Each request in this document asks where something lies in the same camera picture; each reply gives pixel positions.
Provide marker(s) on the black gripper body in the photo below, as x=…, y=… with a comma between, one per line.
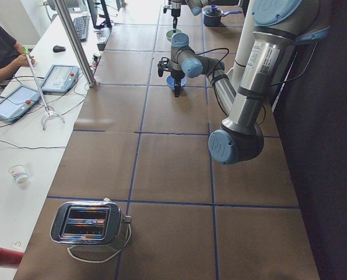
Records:
x=175, y=13
x=177, y=76

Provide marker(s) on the blue bowl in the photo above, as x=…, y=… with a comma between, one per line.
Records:
x=170, y=82

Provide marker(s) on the green bowl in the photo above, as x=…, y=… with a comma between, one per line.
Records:
x=171, y=33

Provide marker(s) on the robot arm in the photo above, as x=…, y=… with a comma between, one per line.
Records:
x=195, y=7
x=269, y=29

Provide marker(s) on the blue saucepan with lid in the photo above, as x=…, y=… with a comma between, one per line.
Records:
x=213, y=15

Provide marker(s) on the white mounting pillar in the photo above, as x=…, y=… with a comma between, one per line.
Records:
x=244, y=48

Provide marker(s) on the black keyboard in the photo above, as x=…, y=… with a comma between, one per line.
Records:
x=81, y=25

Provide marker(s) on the far teach pendant tablet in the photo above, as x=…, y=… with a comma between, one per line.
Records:
x=60, y=79

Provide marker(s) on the teach pendant tablet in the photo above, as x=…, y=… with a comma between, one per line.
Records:
x=60, y=79
x=17, y=103

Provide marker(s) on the black computer mouse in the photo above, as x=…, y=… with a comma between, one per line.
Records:
x=58, y=49

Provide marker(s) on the silver toaster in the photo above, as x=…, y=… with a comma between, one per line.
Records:
x=95, y=226

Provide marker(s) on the near teach pendant tablet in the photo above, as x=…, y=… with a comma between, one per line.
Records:
x=17, y=103

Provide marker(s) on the seated person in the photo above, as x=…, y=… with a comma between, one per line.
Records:
x=12, y=56

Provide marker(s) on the paper cup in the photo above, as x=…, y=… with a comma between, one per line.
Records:
x=18, y=173

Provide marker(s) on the red tube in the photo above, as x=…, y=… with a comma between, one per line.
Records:
x=10, y=258

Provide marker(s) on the aluminium frame post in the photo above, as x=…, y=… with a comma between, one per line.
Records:
x=67, y=22

